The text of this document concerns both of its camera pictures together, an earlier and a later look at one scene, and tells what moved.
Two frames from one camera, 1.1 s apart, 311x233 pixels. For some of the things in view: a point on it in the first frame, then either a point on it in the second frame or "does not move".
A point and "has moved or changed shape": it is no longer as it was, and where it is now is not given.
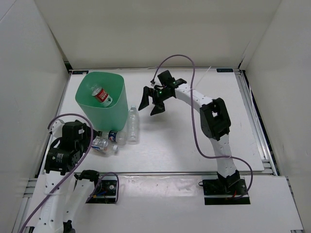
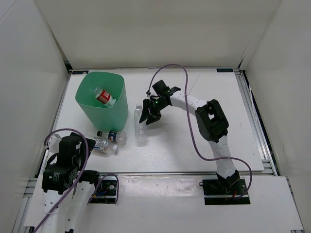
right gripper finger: x=145 y=102 to x=146 y=110
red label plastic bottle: x=102 y=96 has moved or changed shape
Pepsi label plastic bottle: x=118 y=137 does not move
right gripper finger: x=159 y=107 to x=153 y=119
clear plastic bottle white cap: x=133 y=122 to x=140 y=128
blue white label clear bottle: x=102 y=144 does not move
